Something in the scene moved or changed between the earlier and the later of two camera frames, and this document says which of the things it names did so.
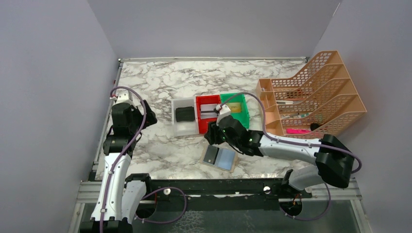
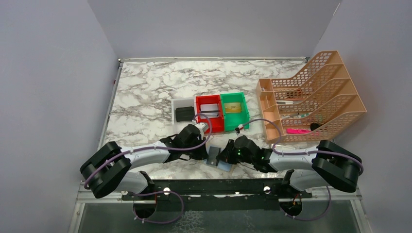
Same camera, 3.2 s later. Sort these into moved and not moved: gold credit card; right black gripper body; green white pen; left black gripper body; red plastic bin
Moved: left black gripper body; right black gripper body
Not moved: red plastic bin; green white pen; gold credit card
